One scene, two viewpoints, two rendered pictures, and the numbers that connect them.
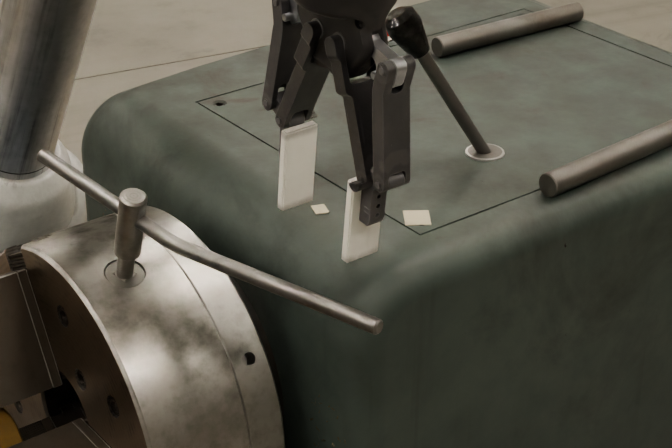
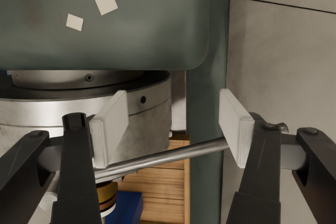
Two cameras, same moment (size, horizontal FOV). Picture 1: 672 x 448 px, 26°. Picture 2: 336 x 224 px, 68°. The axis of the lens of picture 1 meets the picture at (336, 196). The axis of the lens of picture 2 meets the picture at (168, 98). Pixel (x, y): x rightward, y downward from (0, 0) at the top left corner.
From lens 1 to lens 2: 1.05 m
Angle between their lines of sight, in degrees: 67
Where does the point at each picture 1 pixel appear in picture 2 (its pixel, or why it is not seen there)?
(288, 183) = (122, 130)
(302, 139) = (108, 137)
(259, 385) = (154, 95)
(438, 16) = not seen: outside the picture
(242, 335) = (131, 101)
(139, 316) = not seen: hidden behind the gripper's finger
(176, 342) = (125, 142)
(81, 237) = not seen: hidden behind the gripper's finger
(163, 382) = (141, 152)
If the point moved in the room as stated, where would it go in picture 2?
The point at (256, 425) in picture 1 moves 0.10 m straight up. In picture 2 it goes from (164, 97) to (151, 118)
